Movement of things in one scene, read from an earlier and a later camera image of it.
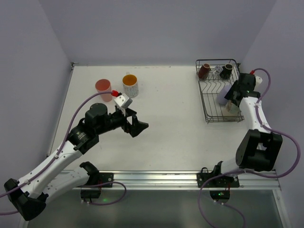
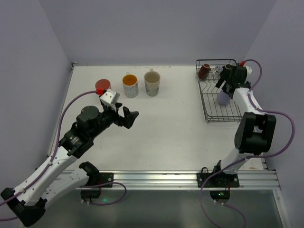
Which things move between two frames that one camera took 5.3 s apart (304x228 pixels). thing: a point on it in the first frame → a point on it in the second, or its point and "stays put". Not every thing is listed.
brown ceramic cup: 204,71 stays put
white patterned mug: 130,84 stays put
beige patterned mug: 232,108 → 152,80
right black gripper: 234,95 → 231,78
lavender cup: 220,97 stays put
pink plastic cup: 104,85 stays put
